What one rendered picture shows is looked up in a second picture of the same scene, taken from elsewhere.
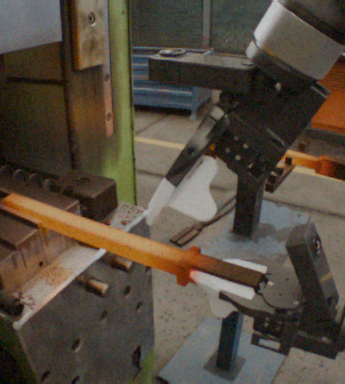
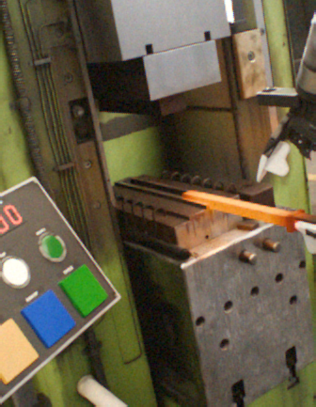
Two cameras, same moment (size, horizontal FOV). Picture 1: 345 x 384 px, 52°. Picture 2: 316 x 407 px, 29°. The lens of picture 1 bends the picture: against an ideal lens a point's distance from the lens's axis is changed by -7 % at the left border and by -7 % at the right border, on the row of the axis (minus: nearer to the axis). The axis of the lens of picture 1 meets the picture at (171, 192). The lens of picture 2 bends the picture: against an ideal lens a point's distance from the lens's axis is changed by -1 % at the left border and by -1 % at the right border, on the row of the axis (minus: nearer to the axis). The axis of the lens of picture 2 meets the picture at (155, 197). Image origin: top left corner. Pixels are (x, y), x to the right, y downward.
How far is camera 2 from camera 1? 0.82 m
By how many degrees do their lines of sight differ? 30
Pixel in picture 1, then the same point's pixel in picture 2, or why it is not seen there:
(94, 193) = (253, 193)
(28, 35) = (197, 79)
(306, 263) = not seen: outside the picture
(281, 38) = (302, 79)
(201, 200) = (280, 164)
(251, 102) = (302, 112)
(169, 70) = (265, 99)
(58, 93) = (229, 118)
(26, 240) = (197, 215)
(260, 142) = (304, 131)
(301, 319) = not seen: outside the picture
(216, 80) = (284, 102)
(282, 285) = not seen: outside the picture
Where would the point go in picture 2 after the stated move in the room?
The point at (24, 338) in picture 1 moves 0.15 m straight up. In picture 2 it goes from (187, 277) to (176, 214)
